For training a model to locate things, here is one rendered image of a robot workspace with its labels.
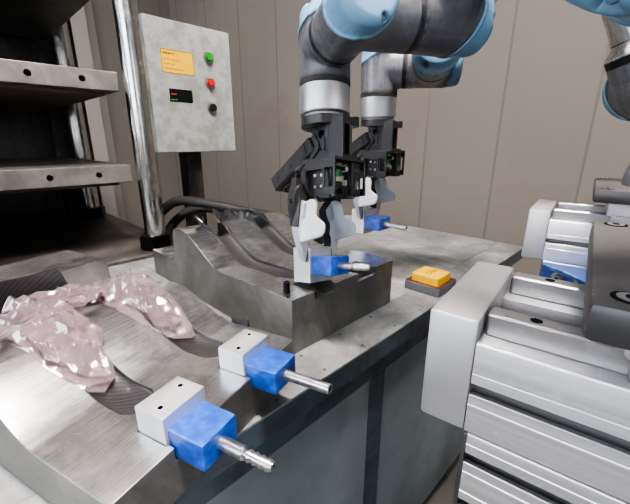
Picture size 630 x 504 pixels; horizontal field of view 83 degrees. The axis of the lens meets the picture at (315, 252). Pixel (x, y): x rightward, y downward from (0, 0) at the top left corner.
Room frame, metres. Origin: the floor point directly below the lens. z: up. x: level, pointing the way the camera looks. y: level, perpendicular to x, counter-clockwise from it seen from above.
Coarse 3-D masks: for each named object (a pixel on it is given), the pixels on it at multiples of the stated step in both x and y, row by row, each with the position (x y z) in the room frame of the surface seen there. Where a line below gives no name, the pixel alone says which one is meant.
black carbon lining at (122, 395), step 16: (48, 272) 0.53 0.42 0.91; (0, 288) 0.47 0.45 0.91; (16, 288) 0.49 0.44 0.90; (32, 288) 0.51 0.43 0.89; (48, 288) 0.52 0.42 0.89; (0, 304) 0.47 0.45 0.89; (192, 352) 0.40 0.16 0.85; (208, 352) 0.40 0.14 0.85; (112, 384) 0.33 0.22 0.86; (128, 384) 0.33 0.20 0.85; (96, 400) 0.30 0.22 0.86; (112, 400) 0.31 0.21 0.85; (128, 400) 0.31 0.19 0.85
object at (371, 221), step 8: (368, 208) 0.83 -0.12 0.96; (376, 208) 0.83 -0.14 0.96; (352, 216) 0.82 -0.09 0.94; (368, 216) 0.80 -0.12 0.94; (376, 216) 0.80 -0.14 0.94; (384, 216) 0.80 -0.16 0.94; (360, 224) 0.81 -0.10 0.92; (368, 224) 0.80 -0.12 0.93; (376, 224) 0.78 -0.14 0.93; (384, 224) 0.78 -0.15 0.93; (392, 224) 0.77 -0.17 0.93; (400, 224) 0.76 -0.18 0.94; (360, 232) 0.81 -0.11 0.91; (368, 232) 0.81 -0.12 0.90
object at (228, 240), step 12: (216, 216) 0.79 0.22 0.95; (228, 216) 0.81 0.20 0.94; (240, 216) 0.82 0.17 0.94; (252, 216) 0.81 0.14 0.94; (264, 216) 0.83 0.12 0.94; (228, 228) 0.74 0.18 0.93; (264, 228) 0.80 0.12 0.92; (228, 240) 0.72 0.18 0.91; (276, 240) 0.77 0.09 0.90; (240, 252) 0.69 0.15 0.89; (288, 252) 0.74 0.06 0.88; (252, 264) 0.66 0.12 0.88; (264, 264) 0.65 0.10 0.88; (276, 276) 0.57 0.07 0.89; (288, 276) 0.58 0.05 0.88
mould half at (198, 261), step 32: (288, 224) 0.84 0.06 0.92; (160, 256) 0.79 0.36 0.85; (192, 256) 0.68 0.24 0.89; (224, 256) 0.66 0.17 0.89; (256, 256) 0.69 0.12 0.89; (288, 256) 0.69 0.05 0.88; (352, 256) 0.67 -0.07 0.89; (192, 288) 0.69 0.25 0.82; (224, 288) 0.60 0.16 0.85; (256, 288) 0.53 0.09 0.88; (352, 288) 0.57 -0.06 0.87; (384, 288) 0.64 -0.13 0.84; (256, 320) 0.53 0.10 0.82; (288, 320) 0.48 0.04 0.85; (320, 320) 0.51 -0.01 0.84; (352, 320) 0.57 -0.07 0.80
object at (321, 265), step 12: (312, 252) 0.52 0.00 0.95; (324, 252) 0.54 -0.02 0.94; (300, 264) 0.53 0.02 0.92; (312, 264) 0.51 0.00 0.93; (324, 264) 0.50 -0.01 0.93; (336, 264) 0.50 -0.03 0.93; (348, 264) 0.49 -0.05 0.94; (360, 264) 0.48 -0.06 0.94; (300, 276) 0.52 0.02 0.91; (312, 276) 0.51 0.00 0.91; (324, 276) 0.53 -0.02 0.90
